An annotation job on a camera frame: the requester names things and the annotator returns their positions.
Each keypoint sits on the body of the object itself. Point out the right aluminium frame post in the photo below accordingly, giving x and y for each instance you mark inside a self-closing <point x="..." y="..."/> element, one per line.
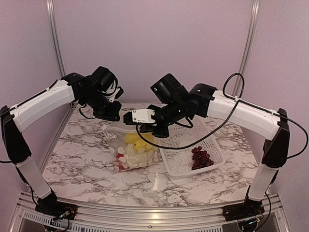
<point x="250" y="36"/>

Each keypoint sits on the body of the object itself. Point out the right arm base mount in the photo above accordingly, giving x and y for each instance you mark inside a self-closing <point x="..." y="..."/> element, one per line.
<point x="248" y="208"/>

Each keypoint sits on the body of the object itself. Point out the front aluminium rail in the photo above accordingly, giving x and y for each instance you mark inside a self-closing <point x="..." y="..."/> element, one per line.
<point x="95" y="217"/>

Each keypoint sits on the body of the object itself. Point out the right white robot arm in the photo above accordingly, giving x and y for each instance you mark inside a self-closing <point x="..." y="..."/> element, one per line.
<point x="207" y="101"/>

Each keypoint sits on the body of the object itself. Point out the aluminium frame post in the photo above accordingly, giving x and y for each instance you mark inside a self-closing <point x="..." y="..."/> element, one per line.
<point x="54" y="35"/>
<point x="250" y="36"/>

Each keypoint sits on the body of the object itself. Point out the yellow corn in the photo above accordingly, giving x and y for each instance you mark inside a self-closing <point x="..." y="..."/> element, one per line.
<point x="135" y="139"/>
<point x="141" y="146"/>

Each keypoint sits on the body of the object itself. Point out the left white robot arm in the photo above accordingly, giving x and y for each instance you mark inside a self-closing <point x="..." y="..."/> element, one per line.
<point x="100" y="91"/>

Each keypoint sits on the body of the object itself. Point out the clear dotted zip bag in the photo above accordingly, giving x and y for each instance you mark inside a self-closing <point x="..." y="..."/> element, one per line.
<point x="115" y="138"/>

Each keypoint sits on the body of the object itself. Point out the left aluminium frame post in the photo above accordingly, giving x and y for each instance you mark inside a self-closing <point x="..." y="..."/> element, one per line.
<point x="54" y="35"/>

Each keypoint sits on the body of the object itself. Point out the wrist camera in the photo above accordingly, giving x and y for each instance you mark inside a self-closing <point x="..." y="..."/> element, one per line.
<point x="114" y="93"/>
<point x="139" y="116"/>

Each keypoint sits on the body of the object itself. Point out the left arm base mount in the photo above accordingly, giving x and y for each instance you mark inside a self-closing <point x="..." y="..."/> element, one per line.
<point x="51" y="206"/>

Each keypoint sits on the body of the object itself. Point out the white plastic basket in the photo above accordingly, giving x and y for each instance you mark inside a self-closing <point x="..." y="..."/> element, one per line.
<point x="178" y="163"/>

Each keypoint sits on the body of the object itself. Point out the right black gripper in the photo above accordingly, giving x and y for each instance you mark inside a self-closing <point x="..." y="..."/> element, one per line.
<point x="148" y="127"/>

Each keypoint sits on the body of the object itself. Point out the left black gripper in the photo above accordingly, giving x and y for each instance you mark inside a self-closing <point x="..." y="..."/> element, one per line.
<point x="111" y="115"/>

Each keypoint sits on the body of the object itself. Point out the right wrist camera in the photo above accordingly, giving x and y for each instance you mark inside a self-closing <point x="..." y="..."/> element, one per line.
<point x="139" y="116"/>

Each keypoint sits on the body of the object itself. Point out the white cauliflower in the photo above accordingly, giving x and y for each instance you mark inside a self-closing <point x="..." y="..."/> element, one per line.
<point x="135" y="160"/>

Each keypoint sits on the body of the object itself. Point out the purple grape bunch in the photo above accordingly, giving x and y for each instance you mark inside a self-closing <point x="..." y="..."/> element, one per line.
<point x="201" y="158"/>

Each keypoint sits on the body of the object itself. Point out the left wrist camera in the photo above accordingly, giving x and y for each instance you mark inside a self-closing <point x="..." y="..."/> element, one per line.
<point x="114" y="93"/>

